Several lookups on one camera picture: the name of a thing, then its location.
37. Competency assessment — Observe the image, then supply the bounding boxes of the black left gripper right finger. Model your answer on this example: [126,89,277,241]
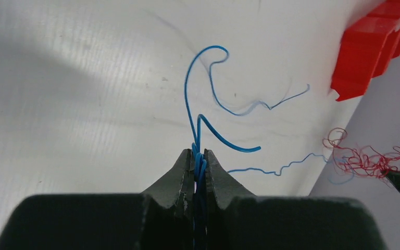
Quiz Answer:
[204,149,385,249]

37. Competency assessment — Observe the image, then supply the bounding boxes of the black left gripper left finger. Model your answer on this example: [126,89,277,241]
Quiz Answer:
[0,149,194,249]

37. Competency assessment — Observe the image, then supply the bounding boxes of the red wire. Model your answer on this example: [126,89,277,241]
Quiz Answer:
[322,128,400,179]

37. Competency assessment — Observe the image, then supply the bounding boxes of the red plastic bin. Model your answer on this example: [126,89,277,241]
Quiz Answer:
[330,1,400,102]

